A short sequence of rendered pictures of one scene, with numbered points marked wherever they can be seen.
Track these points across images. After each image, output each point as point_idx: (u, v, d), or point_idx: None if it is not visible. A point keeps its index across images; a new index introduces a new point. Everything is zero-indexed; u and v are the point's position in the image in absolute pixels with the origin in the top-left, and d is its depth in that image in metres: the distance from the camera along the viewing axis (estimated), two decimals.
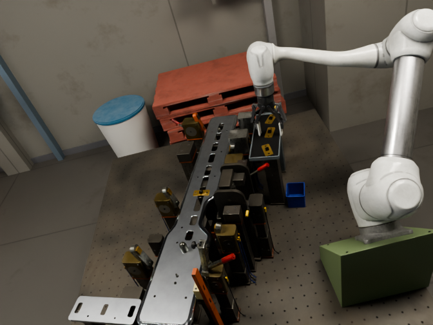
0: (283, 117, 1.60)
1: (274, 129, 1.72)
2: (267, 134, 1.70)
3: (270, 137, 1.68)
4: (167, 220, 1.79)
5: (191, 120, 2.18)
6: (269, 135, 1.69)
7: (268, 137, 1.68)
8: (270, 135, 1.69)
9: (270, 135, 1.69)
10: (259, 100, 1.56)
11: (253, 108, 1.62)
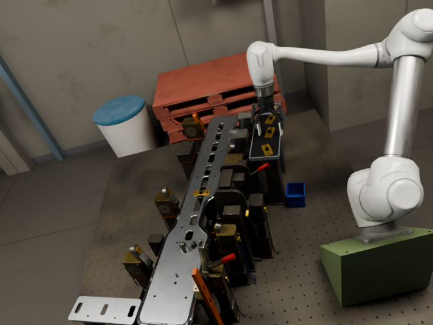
0: (283, 117, 1.60)
1: (274, 129, 1.72)
2: (267, 134, 1.70)
3: (270, 137, 1.68)
4: (167, 220, 1.79)
5: (191, 120, 2.18)
6: (269, 135, 1.69)
7: (268, 137, 1.68)
8: (270, 135, 1.69)
9: (270, 135, 1.69)
10: (259, 100, 1.56)
11: (253, 108, 1.62)
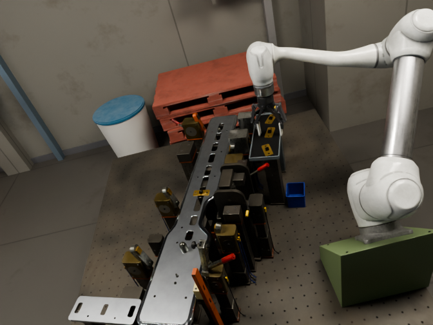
0: (283, 117, 1.60)
1: (274, 129, 1.72)
2: (267, 134, 1.70)
3: (270, 137, 1.68)
4: (167, 220, 1.79)
5: (191, 120, 2.18)
6: (269, 135, 1.69)
7: (268, 137, 1.68)
8: (270, 135, 1.69)
9: (270, 135, 1.69)
10: (259, 100, 1.56)
11: (253, 108, 1.62)
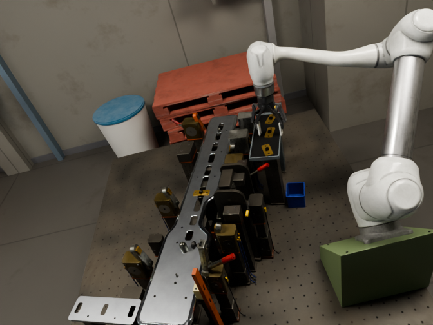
0: (283, 117, 1.60)
1: (274, 129, 1.72)
2: (267, 134, 1.70)
3: (270, 137, 1.68)
4: (167, 220, 1.79)
5: (191, 120, 2.18)
6: (269, 135, 1.69)
7: (268, 137, 1.68)
8: (270, 135, 1.69)
9: (270, 135, 1.69)
10: (259, 100, 1.56)
11: (253, 108, 1.62)
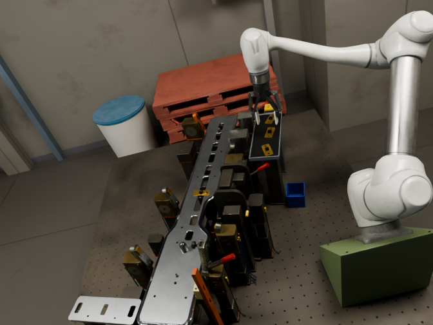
0: (279, 105, 1.58)
1: (274, 129, 1.72)
2: (267, 134, 1.70)
3: (270, 137, 1.68)
4: (167, 220, 1.79)
5: (191, 120, 2.18)
6: (269, 135, 1.69)
7: (268, 137, 1.68)
8: (270, 135, 1.69)
9: (270, 135, 1.69)
10: (254, 88, 1.54)
11: (249, 96, 1.60)
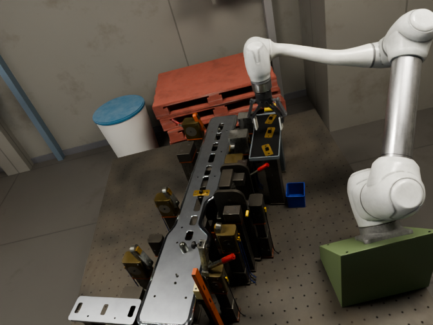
0: (283, 111, 1.59)
1: (274, 129, 1.72)
2: (267, 134, 1.70)
3: (270, 137, 1.68)
4: (167, 220, 1.79)
5: (191, 120, 2.18)
6: (269, 135, 1.69)
7: (268, 137, 1.68)
8: (270, 135, 1.69)
9: (270, 135, 1.69)
10: (256, 97, 1.56)
11: (251, 103, 1.62)
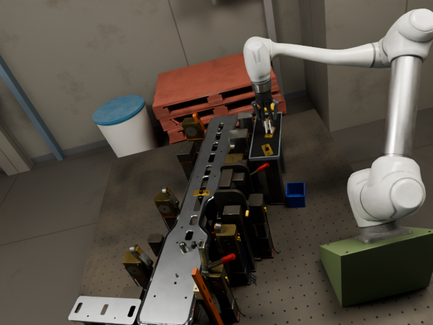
0: (275, 115, 1.62)
1: (274, 129, 1.72)
2: (267, 134, 1.70)
3: (270, 137, 1.68)
4: (167, 220, 1.79)
5: (191, 120, 2.18)
6: (269, 135, 1.69)
7: (268, 137, 1.68)
8: (270, 135, 1.69)
9: (270, 135, 1.69)
10: (256, 97, 1.56)
11: (253, 105, 1.62)
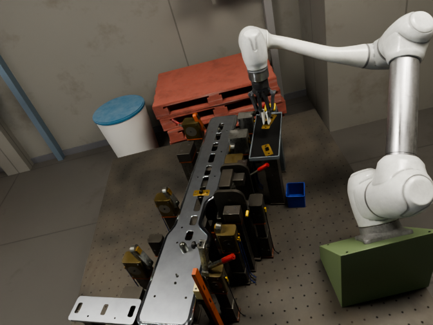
0: (272, 105, 1.58)
1: (272, 120, 1.69)
2: (264, 125, 1.67)
3: (267, 128, 1.65)
4: (167, 220, 1.79)
5: (191, 120, 2.18)
6: (266, 126, 1.66)
7: (265, 128, 1.65)
8: (267, 126, 1.65)
9: (267, 126, 1.66)
10: (253, 86, 1.53)
11: (250, 95, 1.59)
